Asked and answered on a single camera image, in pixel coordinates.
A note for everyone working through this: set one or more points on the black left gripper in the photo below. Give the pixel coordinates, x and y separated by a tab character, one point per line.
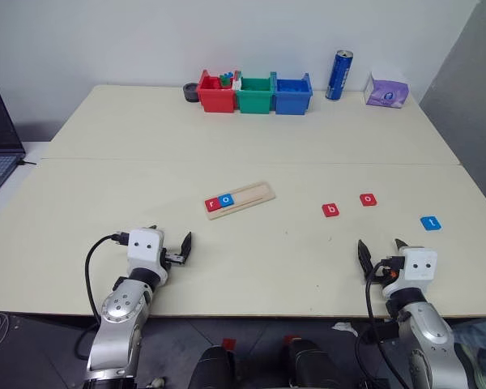
174	258

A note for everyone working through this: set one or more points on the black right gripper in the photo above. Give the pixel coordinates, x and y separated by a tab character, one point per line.
395	267

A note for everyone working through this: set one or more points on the red letter tile o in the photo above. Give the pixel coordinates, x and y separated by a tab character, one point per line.
368	199

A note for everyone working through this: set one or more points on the blue letter tile t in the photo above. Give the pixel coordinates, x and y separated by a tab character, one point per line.
431	223

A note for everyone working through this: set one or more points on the red letter tile b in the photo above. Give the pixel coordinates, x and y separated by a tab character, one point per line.
331	210

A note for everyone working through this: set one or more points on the wooden letter tray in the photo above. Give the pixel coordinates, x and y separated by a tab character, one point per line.
251	195

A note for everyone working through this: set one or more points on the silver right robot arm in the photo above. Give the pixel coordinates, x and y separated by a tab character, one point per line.
429	332

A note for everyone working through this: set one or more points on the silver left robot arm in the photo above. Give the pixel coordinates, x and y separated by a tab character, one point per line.
119	308

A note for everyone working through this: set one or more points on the red letter tile r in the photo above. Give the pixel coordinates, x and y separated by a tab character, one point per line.
212	204

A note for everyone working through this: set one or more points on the blue letter tile o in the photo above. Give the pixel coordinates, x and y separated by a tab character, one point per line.
226	200

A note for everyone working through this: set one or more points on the white crumpled paper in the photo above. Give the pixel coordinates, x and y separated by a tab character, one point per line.
345	328

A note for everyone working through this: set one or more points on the dark rounded shape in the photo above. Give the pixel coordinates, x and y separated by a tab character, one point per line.
314	366
212	370

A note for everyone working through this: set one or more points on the red plastic bin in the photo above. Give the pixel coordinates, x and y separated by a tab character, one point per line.
216	101

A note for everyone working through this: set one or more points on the dark grey round holder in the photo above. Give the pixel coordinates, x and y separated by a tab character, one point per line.
190	92

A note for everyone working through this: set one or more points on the purple tissue pack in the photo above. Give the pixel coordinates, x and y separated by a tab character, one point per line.
384	95

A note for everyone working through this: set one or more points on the green plastic bin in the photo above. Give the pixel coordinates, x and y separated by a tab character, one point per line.
254	101

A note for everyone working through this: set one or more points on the blue green toy bricks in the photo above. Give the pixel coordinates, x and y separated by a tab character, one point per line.
226	79

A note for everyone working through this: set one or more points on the white red small box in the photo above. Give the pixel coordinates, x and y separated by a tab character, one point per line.
236	83

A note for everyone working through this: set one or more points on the blue plastic bin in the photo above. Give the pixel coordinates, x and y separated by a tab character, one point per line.
291	101

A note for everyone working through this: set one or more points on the tall blue drink can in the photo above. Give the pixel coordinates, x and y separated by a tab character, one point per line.
339	77

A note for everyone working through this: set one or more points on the dark laptop computer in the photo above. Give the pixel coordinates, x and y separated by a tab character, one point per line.
0	129

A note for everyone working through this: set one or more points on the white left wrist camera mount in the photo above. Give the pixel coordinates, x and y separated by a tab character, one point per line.
145	249

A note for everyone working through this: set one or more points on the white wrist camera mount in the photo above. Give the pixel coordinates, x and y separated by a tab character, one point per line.
420	265
145	249

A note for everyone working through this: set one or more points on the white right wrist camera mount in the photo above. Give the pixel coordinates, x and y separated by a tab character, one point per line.
420	265

